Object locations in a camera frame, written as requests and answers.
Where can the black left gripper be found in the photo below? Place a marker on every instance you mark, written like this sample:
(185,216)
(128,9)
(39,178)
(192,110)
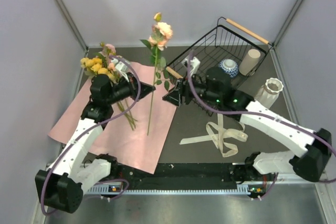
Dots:
(132,82)

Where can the aluminium corner post right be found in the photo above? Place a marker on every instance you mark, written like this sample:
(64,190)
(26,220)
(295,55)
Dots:
(289,19)

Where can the aluminium corner post left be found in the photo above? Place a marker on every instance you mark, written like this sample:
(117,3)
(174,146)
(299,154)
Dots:
(71,24)

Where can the yellow pink flower bunch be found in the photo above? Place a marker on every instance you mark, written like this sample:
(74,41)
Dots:
(100,64)

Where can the aluminium front rail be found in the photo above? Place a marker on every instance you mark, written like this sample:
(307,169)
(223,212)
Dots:
(113,185)

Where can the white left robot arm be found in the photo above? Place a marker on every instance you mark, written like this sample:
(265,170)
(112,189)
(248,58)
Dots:
(69,164)

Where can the wooden basket handle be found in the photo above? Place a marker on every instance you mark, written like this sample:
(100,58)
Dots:
(174,73)
(247,31)

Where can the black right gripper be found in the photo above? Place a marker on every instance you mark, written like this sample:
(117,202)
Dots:
(174,96)

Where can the near wooden basket handle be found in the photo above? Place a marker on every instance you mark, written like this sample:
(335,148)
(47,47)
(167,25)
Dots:
(174,73)

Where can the beige cylindrical cup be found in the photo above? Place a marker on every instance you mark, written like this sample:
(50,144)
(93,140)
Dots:
(249,62)

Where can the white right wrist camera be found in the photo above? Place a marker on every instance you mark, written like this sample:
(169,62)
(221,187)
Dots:
(194,65)

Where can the single pink rose stem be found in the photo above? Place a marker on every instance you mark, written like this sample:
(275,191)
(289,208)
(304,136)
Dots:
(160,35)

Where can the far wooden basket handle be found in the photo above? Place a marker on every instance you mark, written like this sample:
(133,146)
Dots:
(247,31)

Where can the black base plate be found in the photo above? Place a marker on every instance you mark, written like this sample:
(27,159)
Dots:
(192,176)

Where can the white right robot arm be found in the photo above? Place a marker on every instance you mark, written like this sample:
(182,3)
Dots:
(308,151)

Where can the black wire basket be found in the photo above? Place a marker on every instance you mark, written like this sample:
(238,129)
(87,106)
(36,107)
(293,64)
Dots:
(226,41)

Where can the blue white patterned bowl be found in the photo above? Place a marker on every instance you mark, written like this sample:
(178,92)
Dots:
(230,67)

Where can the cream ribbon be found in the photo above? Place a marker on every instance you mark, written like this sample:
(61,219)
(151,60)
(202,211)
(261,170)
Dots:
(217,134)

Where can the purple pink wrapping paper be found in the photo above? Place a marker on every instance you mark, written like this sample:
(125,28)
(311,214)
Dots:
(139,148)

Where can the aluminium corner post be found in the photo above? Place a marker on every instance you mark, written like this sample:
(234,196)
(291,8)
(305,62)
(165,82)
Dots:
(71,24)
(289,19)

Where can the white ribbed vase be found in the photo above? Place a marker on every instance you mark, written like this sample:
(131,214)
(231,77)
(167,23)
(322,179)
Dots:
(269,92)

